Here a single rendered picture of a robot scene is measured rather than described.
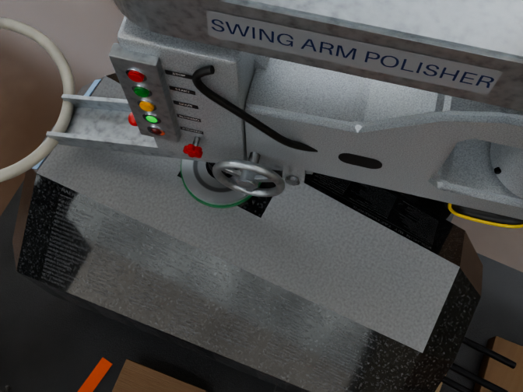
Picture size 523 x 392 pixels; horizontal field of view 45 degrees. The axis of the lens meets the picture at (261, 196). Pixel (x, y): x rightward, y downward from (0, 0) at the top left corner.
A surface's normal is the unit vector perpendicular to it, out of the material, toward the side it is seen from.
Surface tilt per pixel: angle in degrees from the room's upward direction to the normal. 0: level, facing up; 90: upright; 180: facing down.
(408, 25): 0
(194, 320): 45
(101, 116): 15
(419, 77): 90
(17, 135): 0
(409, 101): 40
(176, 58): 90
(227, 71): 90
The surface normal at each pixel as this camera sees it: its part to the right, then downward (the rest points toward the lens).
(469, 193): 0.00, -0.35
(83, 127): -0.26, -0.40
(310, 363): -0.31, 0.35
